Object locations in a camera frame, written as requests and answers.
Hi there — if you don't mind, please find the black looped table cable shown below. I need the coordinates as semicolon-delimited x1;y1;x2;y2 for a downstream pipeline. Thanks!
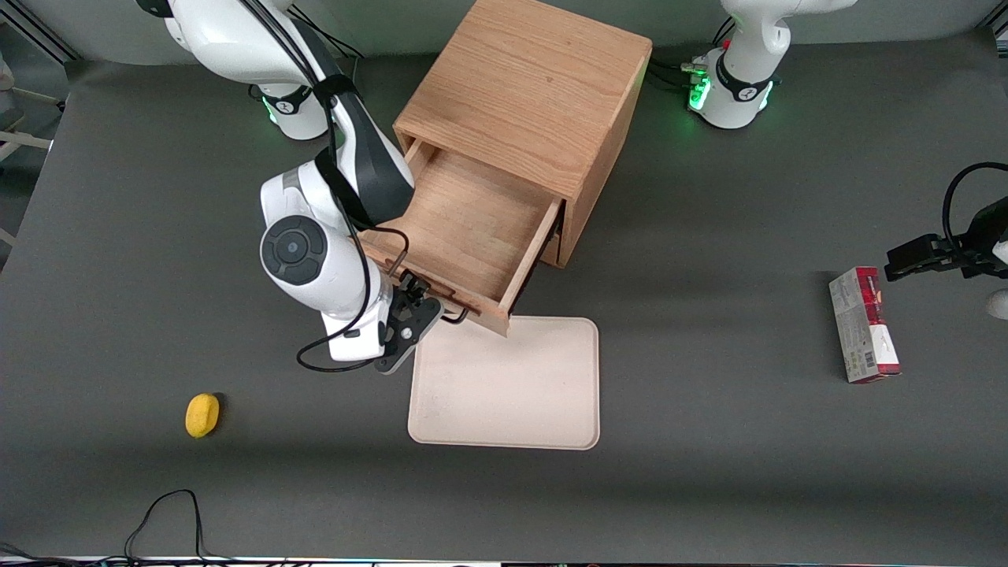
124;489;237;565

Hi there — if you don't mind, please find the wooden drawer cabinet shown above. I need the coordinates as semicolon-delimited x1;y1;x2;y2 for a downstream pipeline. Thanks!
393;0;654;269

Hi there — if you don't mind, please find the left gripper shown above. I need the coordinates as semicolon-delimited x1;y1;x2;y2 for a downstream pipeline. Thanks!
884;197;1008;283

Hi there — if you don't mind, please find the yellow lemon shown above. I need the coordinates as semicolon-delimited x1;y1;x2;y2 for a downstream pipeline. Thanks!
185;393;221;439

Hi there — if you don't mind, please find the red plaid carton box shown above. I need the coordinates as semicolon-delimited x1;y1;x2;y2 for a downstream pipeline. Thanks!
828;266;903;384

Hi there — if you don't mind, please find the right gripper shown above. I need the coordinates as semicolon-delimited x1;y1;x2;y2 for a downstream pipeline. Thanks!
320;269;444;375

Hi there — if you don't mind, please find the beige plastic tray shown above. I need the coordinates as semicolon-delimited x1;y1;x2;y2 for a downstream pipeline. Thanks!
407;315;601;451

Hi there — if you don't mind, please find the white stand frame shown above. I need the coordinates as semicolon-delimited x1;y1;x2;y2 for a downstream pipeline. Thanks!
0;47;68;158

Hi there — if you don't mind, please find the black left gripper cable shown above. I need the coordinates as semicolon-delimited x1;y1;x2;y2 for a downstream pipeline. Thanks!
942;162;1008;254

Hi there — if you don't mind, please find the black floor cable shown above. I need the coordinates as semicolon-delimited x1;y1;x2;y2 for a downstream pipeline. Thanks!
0;542;127;566

